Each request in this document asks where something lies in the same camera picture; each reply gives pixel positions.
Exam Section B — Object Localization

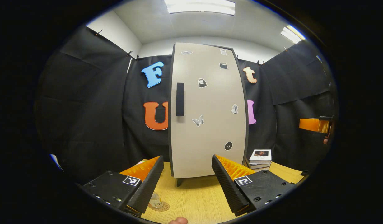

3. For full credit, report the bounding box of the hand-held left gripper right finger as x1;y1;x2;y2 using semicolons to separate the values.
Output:
211;154;296;217

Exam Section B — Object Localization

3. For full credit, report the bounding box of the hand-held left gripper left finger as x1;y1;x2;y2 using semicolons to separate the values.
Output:
82;155;165;215

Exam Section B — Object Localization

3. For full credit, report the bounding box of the clear glass bottle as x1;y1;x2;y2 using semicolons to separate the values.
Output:
149;191;164;209

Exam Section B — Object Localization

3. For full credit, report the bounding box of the round brown coaster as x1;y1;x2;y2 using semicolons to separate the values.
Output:
148;201;170;212

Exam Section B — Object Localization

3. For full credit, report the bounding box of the beige cabinet door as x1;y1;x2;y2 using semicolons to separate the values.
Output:
171;43;246;178

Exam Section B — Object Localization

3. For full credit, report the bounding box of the dark cover book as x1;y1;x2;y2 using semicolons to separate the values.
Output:
246;161;271;170

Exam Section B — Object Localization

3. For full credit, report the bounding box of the white portrait cover book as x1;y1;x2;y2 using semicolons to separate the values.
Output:
249;149;272;165

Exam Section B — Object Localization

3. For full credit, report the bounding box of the small ceiling light panel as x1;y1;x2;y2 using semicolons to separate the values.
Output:
280;24;306;44

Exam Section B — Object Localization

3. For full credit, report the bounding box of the black backdrop cloth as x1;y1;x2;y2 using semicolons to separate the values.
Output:
34;26;338;184

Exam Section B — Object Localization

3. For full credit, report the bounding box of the large ceiling light panel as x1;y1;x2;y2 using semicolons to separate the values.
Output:
164;0;236;16

